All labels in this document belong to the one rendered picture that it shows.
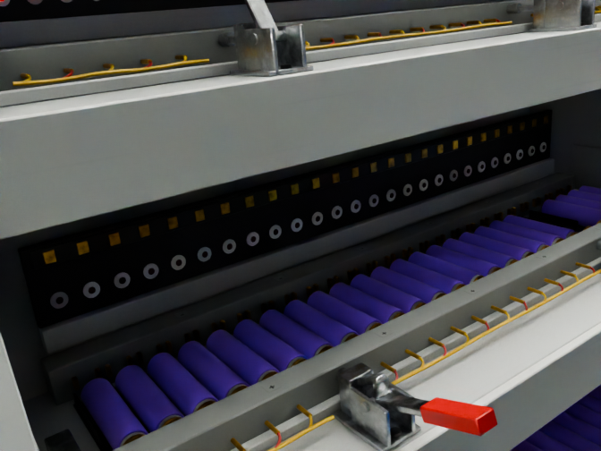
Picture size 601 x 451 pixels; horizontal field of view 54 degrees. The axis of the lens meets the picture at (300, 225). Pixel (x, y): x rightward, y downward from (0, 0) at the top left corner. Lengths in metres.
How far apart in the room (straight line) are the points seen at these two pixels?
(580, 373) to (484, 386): 0.09
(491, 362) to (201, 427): 0.18
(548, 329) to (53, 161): 0.32
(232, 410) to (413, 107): 0.20
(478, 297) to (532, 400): 0.07
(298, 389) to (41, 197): 0.17
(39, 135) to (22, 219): 0.03
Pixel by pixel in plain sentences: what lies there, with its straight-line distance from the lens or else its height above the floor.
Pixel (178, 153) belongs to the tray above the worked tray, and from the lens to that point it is 0.27.
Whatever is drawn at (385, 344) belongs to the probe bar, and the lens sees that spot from 0.36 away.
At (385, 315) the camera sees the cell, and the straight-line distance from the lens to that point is 0.41.
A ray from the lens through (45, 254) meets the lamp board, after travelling 0.39.
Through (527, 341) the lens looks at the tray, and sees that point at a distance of 0.42.
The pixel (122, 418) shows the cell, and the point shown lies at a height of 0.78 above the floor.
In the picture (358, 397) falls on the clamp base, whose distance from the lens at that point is 0.32.
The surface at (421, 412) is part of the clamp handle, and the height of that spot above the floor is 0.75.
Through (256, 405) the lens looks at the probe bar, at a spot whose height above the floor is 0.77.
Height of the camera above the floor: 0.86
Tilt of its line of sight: 1 degrees down
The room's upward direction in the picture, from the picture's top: 17 degrees counter-clockwise
